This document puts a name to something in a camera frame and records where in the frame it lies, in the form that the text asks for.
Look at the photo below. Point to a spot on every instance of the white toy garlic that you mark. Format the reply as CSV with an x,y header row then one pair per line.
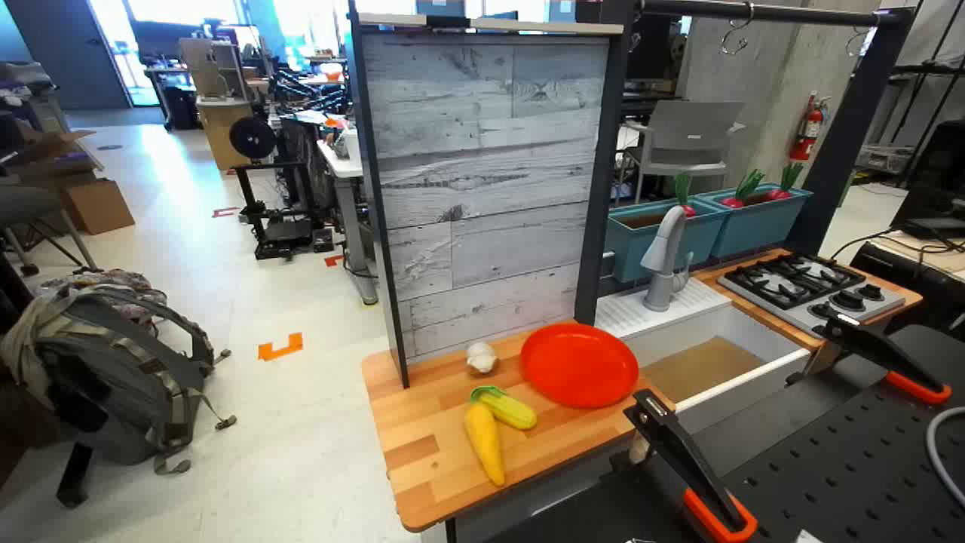
x,y
479,358

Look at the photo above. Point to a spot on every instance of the orange plastic plate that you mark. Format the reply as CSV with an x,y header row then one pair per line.
x,y
577,367

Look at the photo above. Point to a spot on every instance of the yellow toy corn short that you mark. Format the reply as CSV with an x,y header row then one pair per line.
x,y
507,409

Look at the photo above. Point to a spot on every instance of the grey wood-pattern back panel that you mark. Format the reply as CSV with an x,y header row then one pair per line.
x,y
487,149

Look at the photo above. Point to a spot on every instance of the blue planter box left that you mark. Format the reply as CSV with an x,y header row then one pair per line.
x,y
633,227

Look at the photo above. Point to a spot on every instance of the blue planter box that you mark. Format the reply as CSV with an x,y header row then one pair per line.
x,y
759,220
633,227

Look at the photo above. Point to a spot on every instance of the yellow toy corn long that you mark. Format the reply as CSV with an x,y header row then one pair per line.
x,y
487,442

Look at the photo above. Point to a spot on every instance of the black 3D printer stand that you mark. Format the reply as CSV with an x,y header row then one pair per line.
x,y
287,202

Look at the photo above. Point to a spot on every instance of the white toy sink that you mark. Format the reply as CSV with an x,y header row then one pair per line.
x,y
700,355

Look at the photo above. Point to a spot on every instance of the grey chair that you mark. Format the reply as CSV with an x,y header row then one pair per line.
x,y
686,136

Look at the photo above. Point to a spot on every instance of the black orange clamp front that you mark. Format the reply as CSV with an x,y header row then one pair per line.
x,y
714,511

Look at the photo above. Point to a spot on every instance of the black orange clamp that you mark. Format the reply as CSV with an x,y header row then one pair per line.
x,y
901,369
714,511

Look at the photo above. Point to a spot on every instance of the blue planter box right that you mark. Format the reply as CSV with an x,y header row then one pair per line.
x,y
759,220

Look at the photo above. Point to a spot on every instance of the toy gas stove top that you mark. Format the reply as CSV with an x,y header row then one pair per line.
x,y
807,291

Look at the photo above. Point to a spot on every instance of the red fire extinguisher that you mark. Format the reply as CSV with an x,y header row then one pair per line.
x,y
809,128

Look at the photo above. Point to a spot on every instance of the black orange clamp right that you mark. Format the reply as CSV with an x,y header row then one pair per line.
x,y
901,369

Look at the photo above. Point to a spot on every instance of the grey backpack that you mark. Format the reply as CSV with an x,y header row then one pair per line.
x,y
118,369

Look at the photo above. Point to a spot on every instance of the cardboard box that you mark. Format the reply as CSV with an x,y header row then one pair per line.
x,y
96,205

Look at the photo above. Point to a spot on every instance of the black perforated table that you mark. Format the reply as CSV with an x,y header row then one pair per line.
x,y
829,459

